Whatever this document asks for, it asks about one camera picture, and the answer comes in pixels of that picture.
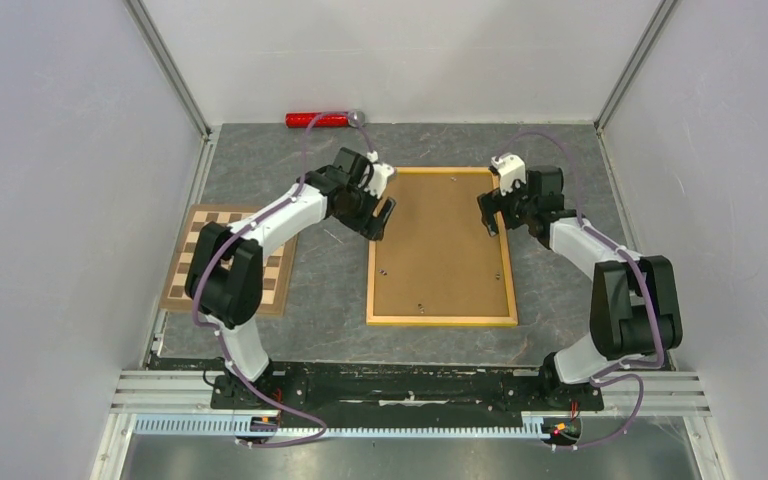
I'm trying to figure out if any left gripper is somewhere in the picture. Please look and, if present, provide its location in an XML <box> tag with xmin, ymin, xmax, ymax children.
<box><xmin>334</xmin><ymin>183</ymin><xmax>396</xmax><ymax>244</ymax></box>

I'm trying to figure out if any brown backing board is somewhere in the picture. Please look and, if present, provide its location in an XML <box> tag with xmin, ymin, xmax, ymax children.
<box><xmin>371</xmin><ymin>172</ymin><xmax>512</xmax><ymax>319</ymax></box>

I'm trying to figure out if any yellow wooden picture frame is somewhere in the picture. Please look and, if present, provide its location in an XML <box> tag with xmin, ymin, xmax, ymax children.
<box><xmin>365</xmin><ymin>165</ymin><xmax>520</xmax><ymax>329</ymax></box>

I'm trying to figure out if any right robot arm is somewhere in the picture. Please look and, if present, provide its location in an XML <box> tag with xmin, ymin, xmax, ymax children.
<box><xmin>477</xmin><ymin>155</ymin><xmax>683</xmax><ymax>408</ymax></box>

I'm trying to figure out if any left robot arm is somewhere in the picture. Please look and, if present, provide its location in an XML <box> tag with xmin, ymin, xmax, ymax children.
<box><xmin>185</xmin><ymin>148</ymin><xmax>397</xmax><ymax>408</ymax></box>

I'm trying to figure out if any red glitter microphone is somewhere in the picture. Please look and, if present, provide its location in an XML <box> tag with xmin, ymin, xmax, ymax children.
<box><xmin>284</xmin><ymin>110</ymin><xmax>366</xmax><ymax>129</ymax></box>

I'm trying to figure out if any wooden chessboard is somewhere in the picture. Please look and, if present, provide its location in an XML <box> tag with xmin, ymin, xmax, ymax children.
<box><xmin>159</xmin><ymin>204</ymin><xmax>298</xmax><ymax>316</ymax></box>

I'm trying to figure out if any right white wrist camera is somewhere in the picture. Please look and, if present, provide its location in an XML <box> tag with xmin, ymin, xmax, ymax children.
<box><xmin>489</xmin><ymin>153</ymin><xmax>526</xmax><ymax>196</ymax></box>

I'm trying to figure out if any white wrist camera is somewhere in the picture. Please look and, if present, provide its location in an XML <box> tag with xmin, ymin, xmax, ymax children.
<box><xmin>489</xmin><ymin>153</ymin><xmax>526</xmax><ymax>196</ymax></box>
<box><xmin>361</xmin><ymin>151</ymin><xmax>397</xmax><ymax>199</ymax></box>

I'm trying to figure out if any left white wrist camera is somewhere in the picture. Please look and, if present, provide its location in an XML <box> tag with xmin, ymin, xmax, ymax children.
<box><xmin>361</xmin><ymin>151</ymin><xmax>397</xmax><ymax>199</ymax></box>

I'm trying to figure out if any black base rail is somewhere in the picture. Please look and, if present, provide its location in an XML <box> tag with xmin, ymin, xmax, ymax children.
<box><xmin>148</xmin><ymin>358</ymin><xmax>604</xmax><ymax>418</ymax></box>

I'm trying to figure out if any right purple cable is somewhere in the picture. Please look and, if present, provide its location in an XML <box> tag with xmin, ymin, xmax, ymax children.
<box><xmin>499</xmin><ymin>129</ymin><xmax>666</xmax><ymax>453</ymax></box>

